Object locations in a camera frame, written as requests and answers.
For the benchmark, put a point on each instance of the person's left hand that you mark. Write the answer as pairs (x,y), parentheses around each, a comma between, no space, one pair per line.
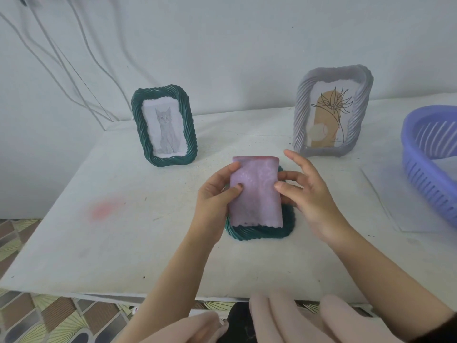
(210,210)

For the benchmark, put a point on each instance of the person's right hand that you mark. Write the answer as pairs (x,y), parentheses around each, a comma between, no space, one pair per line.
(317,207)

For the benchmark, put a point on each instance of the purple cleaning cloth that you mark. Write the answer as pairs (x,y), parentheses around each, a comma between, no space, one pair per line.
(255,196)

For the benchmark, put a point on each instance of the purple plastic basket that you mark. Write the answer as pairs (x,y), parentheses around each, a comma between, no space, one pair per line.
(417,175)

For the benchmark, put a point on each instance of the person's right forearm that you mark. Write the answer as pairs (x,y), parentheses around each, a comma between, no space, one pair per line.
(389,282)

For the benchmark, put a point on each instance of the person's left forearm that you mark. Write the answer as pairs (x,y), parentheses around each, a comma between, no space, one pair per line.
(167,289)

